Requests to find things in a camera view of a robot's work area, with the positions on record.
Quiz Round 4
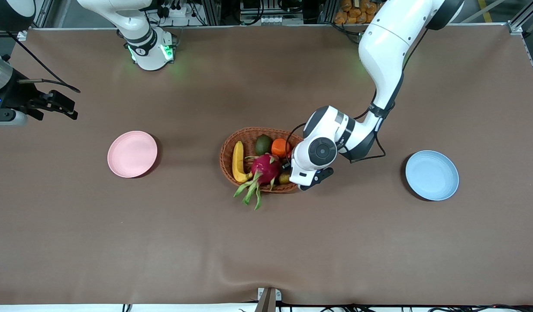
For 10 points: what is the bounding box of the yellow banana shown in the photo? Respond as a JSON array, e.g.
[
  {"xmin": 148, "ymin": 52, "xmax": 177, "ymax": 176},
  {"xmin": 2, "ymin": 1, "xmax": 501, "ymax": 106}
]
[{"xmin": 232, "ymin": 140, "xmax": 253, "ymax": 184}]

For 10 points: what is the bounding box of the pink dragon fruit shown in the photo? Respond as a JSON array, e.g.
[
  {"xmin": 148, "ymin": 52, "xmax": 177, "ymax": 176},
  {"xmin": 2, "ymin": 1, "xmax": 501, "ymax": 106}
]
[{"xmin": 233, "ymin": 153, "xmax": 284, "ymax": 211}]

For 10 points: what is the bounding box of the orange fruit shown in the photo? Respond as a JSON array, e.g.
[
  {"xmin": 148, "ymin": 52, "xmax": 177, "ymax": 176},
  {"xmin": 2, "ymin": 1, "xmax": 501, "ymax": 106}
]
[{"xmin": 271, "ymin": 138, "xmax": 292, "ymax": 159}]

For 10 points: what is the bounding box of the green avocado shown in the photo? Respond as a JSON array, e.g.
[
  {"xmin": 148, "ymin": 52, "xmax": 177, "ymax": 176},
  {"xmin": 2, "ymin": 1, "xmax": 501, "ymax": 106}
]
[{"xmin": 255, "ymin": 134, "xmax": 273, "ymax": 156}]

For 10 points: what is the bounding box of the brown wicker basket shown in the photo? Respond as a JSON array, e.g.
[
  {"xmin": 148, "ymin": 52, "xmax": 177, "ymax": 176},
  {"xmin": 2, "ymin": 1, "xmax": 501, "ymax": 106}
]
[{"xmin": 220, "ymin": 127, "xmax": 306, "ymax": 194}]

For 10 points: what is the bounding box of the brown table cloth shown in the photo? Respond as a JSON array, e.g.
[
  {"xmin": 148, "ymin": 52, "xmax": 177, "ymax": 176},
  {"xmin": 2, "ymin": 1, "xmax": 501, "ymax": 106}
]
[{"xmin": 0, "ymin": 24, "xmax": 533, "ymax": 306}]

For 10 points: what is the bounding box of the pink round plate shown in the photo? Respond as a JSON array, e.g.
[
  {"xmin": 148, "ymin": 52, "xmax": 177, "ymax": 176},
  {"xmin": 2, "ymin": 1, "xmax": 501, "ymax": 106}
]
[{"xmin": 107, "ymin": 130, "xmax": 158, "ymax": 179}]

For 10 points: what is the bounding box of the light blue round plate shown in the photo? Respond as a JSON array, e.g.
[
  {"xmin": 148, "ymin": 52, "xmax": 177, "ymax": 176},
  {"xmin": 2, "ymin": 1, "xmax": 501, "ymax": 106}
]
[{"xmin": 405, "ymin": 150, "xmax": 460, "ymax": 202}]

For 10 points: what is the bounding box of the white power strip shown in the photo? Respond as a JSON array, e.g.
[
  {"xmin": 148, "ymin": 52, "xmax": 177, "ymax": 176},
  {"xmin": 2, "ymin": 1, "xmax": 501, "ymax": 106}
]
[{"xmin": 160, "ymin": 3, "xmax": 198, "ymax": 19}]

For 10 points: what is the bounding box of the black electronics box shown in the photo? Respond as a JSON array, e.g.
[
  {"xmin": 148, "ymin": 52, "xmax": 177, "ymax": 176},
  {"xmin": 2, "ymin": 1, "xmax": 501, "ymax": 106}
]
[{"xmin": 239, "ymin": 0, "xmax": 304, "ymax": 26}]

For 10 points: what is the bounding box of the bag of orange snacks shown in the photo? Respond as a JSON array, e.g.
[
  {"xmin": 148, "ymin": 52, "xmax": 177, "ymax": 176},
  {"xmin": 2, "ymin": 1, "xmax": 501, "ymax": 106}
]
[{"xmin": 334, "ymin": 0, "xmax": 384, "ymax": 25}]

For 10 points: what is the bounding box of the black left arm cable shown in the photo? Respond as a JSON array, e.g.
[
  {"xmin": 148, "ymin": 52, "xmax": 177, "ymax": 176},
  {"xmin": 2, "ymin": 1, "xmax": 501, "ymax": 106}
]
[{"xmin": 285, "ymin": 89, "xmax": 387, "ymax": 172}]

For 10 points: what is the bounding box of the aluminium frame profile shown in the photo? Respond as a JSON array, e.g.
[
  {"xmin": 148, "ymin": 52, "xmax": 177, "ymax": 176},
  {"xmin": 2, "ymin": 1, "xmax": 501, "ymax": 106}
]
[
  {"xmin": 32, "ymin": 0, "xmax": 55, "ymax": 30},
  {"xmin": 507, "ymin": 0, "xmax": 533, "ymax": 36}
]

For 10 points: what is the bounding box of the grey metal camera mount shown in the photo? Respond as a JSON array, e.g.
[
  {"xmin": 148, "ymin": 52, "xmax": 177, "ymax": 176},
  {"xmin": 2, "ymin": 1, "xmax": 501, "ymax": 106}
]
[{"xmin": 255, "ymin": 287, "xmax": 282, "ymax": 312}]

